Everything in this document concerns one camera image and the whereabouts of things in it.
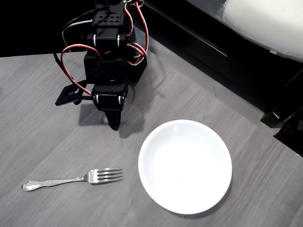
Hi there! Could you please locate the metal fork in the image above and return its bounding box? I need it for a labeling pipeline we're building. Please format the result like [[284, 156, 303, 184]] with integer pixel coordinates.
[[21, 168, 124, 192]]

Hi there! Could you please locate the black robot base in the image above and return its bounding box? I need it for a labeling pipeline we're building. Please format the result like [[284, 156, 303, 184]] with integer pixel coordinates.
[[127, 55, 148, 83]]

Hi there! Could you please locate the green circuit board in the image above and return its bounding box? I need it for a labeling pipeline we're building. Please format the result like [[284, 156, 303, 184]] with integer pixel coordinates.
[[132, 26, 143, 59]]

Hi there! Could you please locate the white round plate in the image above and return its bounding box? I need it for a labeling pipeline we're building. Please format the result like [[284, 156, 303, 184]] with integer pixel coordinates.
[[138, 119, 233, 215]]

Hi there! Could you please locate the black box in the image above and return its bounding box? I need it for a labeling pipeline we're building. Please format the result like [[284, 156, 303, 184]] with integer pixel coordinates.
[[260, 106, 303, 130]]

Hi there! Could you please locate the white cushion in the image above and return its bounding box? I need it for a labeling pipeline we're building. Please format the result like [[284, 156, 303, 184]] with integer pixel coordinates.
[[186, 0, 303, 63]]

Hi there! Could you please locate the black furniture frame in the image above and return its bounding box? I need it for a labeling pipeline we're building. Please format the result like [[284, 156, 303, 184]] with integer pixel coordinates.
[[142, 0, 303, 114]]

